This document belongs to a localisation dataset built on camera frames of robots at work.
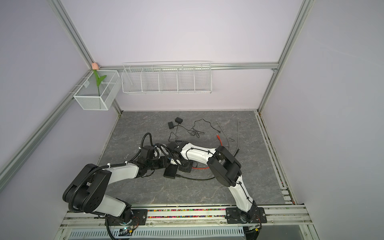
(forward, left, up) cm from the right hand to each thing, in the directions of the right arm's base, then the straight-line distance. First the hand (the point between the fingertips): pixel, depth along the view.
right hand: (189, 165), depth 91 cm
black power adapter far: (+37, +10, +1) cm, 38 cm away
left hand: (+1, +11, +2) cm, 11 cm away
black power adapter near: (+32, +16, +1) cm, 36 cm away
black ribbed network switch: (-4, +11, +2) cm, 12 cm away
